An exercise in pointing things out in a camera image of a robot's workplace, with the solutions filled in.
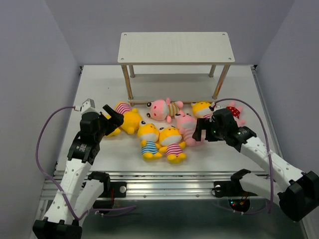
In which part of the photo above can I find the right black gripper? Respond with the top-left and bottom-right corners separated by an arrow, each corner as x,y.
191,118 -> 226,142

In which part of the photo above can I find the pink toy red polka shirt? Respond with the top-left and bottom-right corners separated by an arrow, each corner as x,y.
226,101 -> 246,127

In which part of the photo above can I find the pink toy yellow striped shirt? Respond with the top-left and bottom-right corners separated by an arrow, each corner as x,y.
146,98 -> 183,123

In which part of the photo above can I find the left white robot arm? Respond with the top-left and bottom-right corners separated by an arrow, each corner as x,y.
32,100 -> 124,239

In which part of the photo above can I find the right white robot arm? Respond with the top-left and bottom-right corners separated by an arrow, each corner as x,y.
192,109 -> 319,222

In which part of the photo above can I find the yellow toy blue stripes face-down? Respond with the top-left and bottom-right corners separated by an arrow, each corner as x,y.
103,113 -> 122,138

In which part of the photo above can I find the yellow toy pink stripes face-down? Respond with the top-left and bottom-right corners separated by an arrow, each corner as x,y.
115,102 -> 143,134

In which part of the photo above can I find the yellow toy blue stripes centre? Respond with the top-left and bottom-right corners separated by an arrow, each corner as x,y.
138,120 -> 162,161

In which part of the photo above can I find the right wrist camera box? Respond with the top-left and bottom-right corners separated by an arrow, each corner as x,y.
209,104 -> 223,112

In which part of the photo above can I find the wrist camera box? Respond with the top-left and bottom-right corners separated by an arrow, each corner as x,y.
74,98 -> 97,115
209,104 -> 223,112

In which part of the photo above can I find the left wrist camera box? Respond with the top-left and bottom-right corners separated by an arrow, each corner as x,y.
74,98 -> 97,115

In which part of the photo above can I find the aluminium rail frame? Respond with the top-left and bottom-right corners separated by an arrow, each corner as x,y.
29,65 -> 310,239

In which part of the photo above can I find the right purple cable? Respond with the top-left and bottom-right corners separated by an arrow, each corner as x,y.
214,98 -> 274,216

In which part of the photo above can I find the purple cable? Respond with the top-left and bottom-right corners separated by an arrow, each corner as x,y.
35,106 -> 137,222
214,98 -> 274,216

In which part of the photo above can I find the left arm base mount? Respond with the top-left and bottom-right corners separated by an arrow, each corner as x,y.
98,181 -> 127,199

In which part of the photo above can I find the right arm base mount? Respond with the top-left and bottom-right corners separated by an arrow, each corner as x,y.
211,181 -> 247,198

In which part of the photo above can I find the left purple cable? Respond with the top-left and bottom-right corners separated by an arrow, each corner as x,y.
35,106 -> 137,222

